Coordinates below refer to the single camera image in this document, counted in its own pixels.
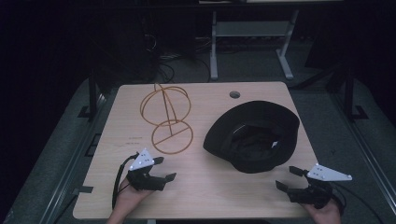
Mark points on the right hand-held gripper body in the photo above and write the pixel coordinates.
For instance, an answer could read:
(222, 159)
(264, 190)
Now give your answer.
(323, 174)

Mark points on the black table edge bracket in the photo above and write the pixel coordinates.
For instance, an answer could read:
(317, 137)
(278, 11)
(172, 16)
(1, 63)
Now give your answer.
(83, 189)

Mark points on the grey metal desk frame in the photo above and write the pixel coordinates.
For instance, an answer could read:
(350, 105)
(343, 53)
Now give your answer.
(249, 29)

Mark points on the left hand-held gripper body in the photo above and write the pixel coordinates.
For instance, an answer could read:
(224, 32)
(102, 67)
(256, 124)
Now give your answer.
(141, 161)

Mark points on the black bucket hat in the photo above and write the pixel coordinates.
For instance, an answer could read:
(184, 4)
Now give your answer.
(224, 137)

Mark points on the black upright post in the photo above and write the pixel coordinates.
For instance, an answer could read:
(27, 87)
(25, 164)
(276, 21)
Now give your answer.
(92, 93)
(349, 93)

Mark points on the aluminium floor rail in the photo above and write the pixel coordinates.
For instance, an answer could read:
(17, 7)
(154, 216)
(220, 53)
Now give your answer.
(67, 174)
(367, 155)

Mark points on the person's left hand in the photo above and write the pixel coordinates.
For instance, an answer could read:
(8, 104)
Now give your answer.
(127, 199)

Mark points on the person's right hand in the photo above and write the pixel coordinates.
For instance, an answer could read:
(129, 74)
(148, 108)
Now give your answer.
(325, 215)

